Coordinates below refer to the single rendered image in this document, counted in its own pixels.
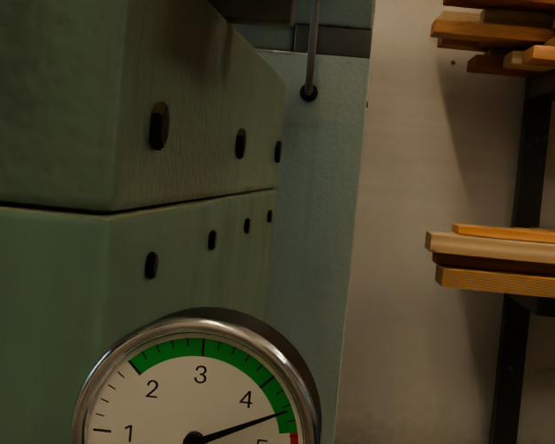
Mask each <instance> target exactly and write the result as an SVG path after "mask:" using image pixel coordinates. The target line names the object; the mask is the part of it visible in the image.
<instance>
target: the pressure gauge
mask: <svg viewBox="0 0 555 444"><path fill-rule="evenodd" d="M286 410H287V411H288V412H287V413H284V414H282V415H279V416H277V417H274V418H271V419H268V420H265V421H263V422H261V423H259V424H256V425H252V426H250V427H247V428H245V429H242V430H240V431H238V432H235V433H231V434H228V435H227V436H224V437H222V438H219V439H216V440H213V441H210V442H208V443H205V444H321V440H320V438H321V433H322V409H321V404H320V397H319V394H318V391H317V387H316V385H315V380H314V377H313V375H312V374H311V372H310V370H309V368H308V366H307V363H306V362H305V360H304V359H303V358H302V357H301V356H300V354H299V352H298V351H297V349H296V348H295V347H294V346H293V345H292V344H291V343H290V342H289V341H288V340H287V339H286V338H285V337H284V336H283V335H282V334H281V333H279V332H278V331H277V330H275V329H274V328H272V327H271V326H270V325H269V324H267V323H266V322H263V321H261V320H259V319H257V318H255V317H254V316H252V315H249V314H245V313H242V312H240V311H237V310H232V309H227V308H222V307H195V308H189V309H183V310H181V311H178V312H174V313H171V314H167V315H165V316H163V317H161V318H159V319H158V320H156V321H154V322H152V323H149V324H147V325H144V326H143V327H141V328H138V329H135V330H134V331H132V332H130V333H129V334H128V335H126V336H124V337H123V338H121V339H120V340H119V341H117V342H116V343H115V344H113V345H112V346H111V347H110V348H109V349H108V350H107V351H106V352H104V353H103V355H102V356H101V357H100V358H99V360H98V361H97V362H96V363H95V364H94V366H93V367H92V369H91V371H90V372H89V374H88V375H87V376H86V378H85V381H84V383H83V384H82V386H81V388H80V390H79V393H78V397H77V400H76V402H75V406H74V410H73V413H72V419H71V425H70V444H182V443H183V440H184V438H185V437H186V436H187V434H188V433H190V432H194V431H196V432H199V433H201V434H202V435H203V436H205V435H208V434H211V433H215V432H219V431H222V430H225V429H227V428H230V427H234V426H238V425H241V424H244V423H247V422H250V421H253V420H256V419H259V418H264V417H267V416H269V415H272V414H275V413H279V412H281V411H286Z"/></svg>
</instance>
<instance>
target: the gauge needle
mask: <svg viewBox="0 0 555 444"><path fill-rule="evenodd" d="M287 412H288V411H287V410H286V411H281V412H279V413H275V414H272V415H269V416H267V417H264V418H259V419H256V420H253V421H250V422H247V423H244V424H241V425H237V426H234V427H230V428H227V429H225V430H222V431H219V432H215V433H211V434H208V435H205V436H203V435H202V434H201V433H199V432H196V431H194V432H190V433H188V434H187V436H186V437H185V438H184V440H183V443H182V444H205V443H208V442H210V441H213V440H216V439H219V438H222V437H224V436H227V435H228V434H231V433H235V432H238V431H240V430H242V429H245V428H247V427H250V426H253V425H256V424H259V423H261V422H263V421H265V420H268V419H271V418H274V417H277V416H279V415H282V414H284V413H287Z"/></svg>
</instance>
